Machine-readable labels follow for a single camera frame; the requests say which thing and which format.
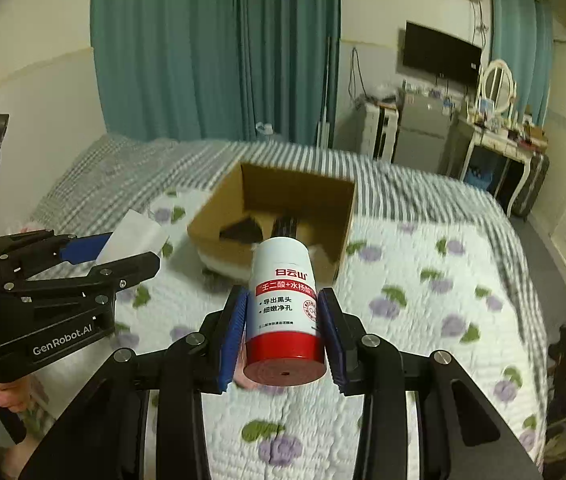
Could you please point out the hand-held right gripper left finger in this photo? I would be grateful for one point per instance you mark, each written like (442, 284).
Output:
(233, 340)

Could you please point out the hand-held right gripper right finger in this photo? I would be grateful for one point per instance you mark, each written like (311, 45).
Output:
(330, 340)

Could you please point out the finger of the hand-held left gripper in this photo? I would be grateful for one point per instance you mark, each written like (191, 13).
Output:
(85, 247)
(128, 265)

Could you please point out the white bottle with red cap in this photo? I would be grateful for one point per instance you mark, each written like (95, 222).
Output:
(283, 310)

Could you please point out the brown cardboard box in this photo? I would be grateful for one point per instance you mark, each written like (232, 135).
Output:
(223, 210)

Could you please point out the white tissue paper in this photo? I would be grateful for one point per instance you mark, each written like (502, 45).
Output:
(133, 235)

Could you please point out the white cloth under box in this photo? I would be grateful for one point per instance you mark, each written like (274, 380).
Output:
(225, 264)

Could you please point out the floral quilted blanket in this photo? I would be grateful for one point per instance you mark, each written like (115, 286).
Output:
(413, 310)

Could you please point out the grey striped bed sheet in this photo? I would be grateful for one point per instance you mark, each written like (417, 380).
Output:
(138, 165)

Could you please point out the black ribbed item in box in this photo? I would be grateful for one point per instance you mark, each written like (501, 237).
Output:
(285, 225)

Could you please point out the wide teal curtain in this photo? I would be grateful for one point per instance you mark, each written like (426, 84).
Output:
(188, 50)

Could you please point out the grey small refrigerator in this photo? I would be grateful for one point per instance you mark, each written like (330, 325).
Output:
(423, 135)

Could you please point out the white dressing table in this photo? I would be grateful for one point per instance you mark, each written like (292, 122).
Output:
(493, 147)

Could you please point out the black suitcase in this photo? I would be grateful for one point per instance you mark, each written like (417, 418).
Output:
(530, 185)

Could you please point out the oval white-framed mirror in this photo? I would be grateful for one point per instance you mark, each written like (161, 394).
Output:
(497, 85)

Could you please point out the narrow teal curtain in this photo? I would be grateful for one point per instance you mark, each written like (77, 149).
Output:
(518, 45)

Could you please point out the black wall television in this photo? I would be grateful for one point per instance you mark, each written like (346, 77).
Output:
(440, 55)

